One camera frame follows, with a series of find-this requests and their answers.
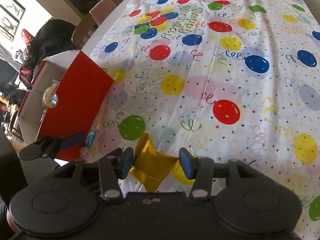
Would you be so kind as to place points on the red printed box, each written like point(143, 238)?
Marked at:
point(27, 37)

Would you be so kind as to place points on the silver foil snack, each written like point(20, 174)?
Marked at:
point(50, 98)

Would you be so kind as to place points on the pink cloth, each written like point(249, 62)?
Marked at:
point(102, 10)

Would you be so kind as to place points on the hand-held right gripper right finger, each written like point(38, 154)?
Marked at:
point(186, 163)

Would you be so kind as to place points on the small blue candy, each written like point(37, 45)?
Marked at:
point(90, 138)

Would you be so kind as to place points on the wooden chair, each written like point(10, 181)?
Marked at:
point(80, 32)

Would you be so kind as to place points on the yellow snack packet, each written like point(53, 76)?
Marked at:
point(150, 160)

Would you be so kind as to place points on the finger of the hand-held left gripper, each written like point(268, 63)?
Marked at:
point(72, 141)

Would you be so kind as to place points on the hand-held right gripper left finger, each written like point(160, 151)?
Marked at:
point(126, 163)

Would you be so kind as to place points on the black jacket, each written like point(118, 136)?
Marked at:
point(50, 40)

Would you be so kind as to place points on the red and white cardboard box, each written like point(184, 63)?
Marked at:
point(82, 100)

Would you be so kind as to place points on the framed wall picture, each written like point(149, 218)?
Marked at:
point(12, 5)
point(8, 27)

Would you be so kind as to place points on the red and black backpack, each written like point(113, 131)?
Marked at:
point(26, 76)

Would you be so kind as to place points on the balloon print tablecloth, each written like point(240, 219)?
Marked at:
point(225, 75)

